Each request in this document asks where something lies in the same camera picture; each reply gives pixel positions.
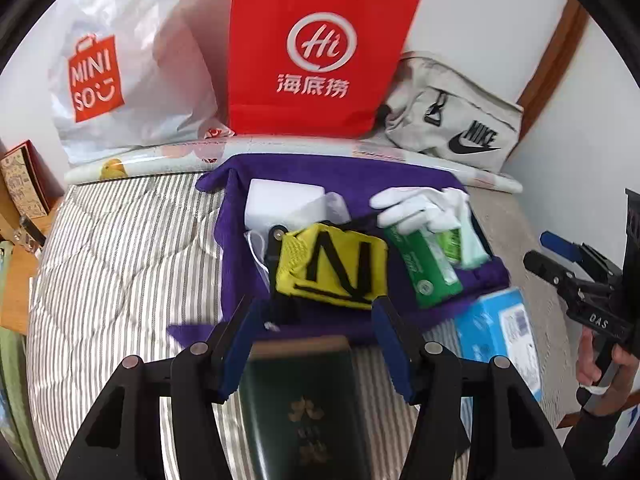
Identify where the yellow black pouch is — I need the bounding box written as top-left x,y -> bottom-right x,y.
274,223 -> 390,311

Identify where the red paper bag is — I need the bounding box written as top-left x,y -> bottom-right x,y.
227,0 -> 423,138

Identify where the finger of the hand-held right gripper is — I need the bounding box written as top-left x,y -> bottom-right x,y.
523,251 -> 602,307
540,231 -> 624,284

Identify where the striped bedding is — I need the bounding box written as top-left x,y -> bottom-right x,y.
27,175 -> 576,480

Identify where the metal clip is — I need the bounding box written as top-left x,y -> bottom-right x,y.
14,214 -> 47,254

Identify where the blue white box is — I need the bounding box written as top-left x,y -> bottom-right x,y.
454,287 -> 544,403

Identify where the rolled printed mat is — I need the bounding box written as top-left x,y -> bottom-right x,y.
65,135 -> 523,195

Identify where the green tissue packet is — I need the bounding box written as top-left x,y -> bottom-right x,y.
382,225 -> 463,309
435,227 -> 463,265

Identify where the person's right hand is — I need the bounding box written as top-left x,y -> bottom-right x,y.
574,328 -> 638,402

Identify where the wooden nightstand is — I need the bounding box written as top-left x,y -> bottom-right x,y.
0,195 -> 66,331

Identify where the grey sling bag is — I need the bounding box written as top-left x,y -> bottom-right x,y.
380,51 -> 525,173

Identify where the pale green packet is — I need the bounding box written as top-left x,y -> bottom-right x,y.
457,204 -> 492,269

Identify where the purple towel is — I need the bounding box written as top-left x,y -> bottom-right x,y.
167,155 -> 511,346

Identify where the black strap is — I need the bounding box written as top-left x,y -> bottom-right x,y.
265,224 -> 301,328

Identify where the dark green booklet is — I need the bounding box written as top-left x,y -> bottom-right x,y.
240,336 -> 373,480

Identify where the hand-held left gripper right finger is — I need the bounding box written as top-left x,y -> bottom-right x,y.
371,296 -> 576,480

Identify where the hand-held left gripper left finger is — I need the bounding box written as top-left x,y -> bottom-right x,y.
56,295 -> 266,480

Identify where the person's right forearm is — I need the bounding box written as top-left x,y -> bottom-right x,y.
560,400 -> 640,480

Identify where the wooden door frame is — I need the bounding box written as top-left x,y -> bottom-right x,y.
515,0 -> 591,133

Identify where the green cloth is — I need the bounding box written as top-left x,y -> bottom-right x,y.
0,240 -> 48,480

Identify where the white glove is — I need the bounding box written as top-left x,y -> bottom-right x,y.
370,186 -> 471,235

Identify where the brown printed box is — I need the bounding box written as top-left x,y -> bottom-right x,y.
0,141 -> 53,221

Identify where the white plastic shopping bag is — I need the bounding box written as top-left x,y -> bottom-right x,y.
47,0 -> 236,166

